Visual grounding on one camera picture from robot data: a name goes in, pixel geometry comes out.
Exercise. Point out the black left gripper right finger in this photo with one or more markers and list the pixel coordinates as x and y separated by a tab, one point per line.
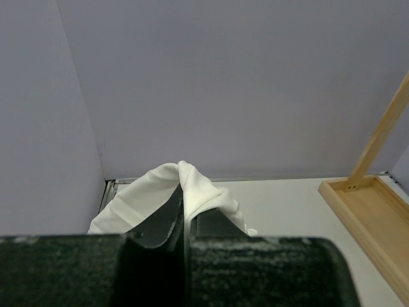
226	267

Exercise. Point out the white skirt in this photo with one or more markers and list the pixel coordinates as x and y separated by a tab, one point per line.
135	203

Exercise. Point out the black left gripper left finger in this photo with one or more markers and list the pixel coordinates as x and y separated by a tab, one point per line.
98	270

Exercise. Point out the wooden clothes rack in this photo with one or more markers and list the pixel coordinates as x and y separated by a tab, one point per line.
373	213

